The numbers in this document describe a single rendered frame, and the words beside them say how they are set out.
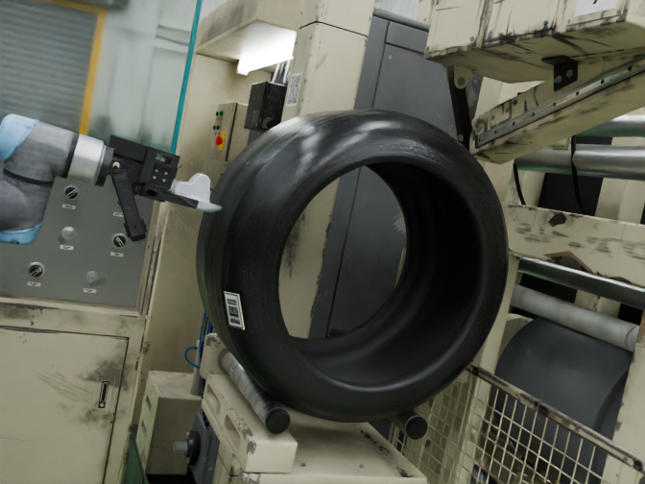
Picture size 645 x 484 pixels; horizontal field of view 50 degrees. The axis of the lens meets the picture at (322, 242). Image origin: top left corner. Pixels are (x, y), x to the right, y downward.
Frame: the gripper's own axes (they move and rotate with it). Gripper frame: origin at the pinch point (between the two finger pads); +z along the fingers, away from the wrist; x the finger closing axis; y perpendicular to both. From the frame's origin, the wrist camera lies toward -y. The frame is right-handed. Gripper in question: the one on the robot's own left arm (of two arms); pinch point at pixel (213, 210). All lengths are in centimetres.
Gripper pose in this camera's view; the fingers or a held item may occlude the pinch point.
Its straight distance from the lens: 120.5
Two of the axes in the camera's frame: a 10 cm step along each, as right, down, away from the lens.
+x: -3.6, -1.4, 9.2
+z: 8.9, 2.5, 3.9
